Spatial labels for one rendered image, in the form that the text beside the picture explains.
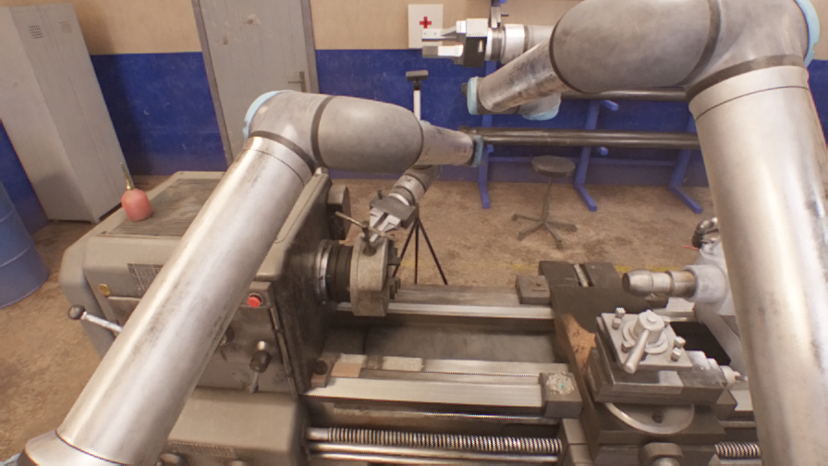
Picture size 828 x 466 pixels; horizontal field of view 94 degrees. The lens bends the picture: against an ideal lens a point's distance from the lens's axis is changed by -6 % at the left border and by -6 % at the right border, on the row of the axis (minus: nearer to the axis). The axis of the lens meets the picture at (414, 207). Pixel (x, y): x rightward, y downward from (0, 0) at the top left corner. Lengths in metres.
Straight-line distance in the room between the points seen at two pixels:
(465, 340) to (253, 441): 0.77
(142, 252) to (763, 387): 1.20
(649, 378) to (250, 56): 4.05
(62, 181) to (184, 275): 4.08
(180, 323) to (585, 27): 0.58
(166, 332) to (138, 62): 4.60
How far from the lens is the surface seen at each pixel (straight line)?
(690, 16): 0.53
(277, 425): 1.34
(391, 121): 0.64
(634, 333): 1.15
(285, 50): 4.26
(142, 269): 1.19
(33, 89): 4.36
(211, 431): 1.42
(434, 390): 1.31
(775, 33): 0.58
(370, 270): 1.17
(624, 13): 0.53
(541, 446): 1.39
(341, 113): 0.62
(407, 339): 1.59
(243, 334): 1.18
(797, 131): 0.54
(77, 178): 4.50
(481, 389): 1.32
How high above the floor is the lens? 1.89
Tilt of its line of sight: 29 degrees down
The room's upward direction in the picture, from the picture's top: straight up
